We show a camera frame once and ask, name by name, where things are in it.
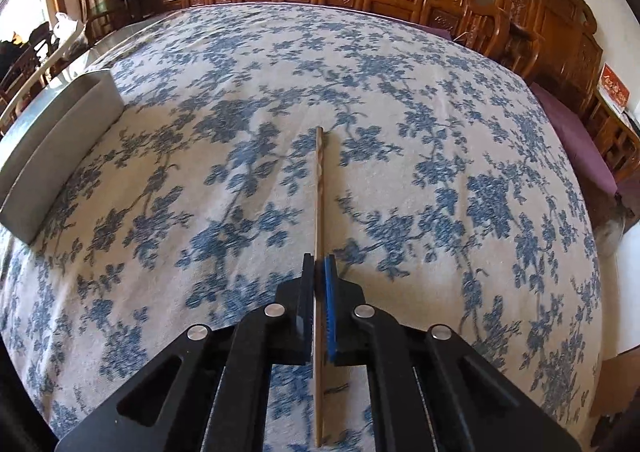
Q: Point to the red printed card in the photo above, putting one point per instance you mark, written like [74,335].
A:
[614,88]

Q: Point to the wooden chopstick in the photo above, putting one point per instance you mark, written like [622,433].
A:
[320,192]

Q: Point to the flat cardboard box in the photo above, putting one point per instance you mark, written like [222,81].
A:
[617,387]

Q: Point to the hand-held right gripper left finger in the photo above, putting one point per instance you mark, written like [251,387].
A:
[306,302]

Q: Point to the wooden chair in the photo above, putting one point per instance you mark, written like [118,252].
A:
[20,72]
[95,12]

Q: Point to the purple seat cushion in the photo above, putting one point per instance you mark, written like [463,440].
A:
[580,142]
[432,31]

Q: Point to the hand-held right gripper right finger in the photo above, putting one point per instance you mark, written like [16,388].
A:
[330,302]

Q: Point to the grey rectangular tray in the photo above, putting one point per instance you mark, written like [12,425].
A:
[65,152]

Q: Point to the clear plastic bag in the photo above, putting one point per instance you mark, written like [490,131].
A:
[67,25]

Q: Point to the blue floral tablecloth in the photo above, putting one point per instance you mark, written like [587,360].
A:
[250,107]

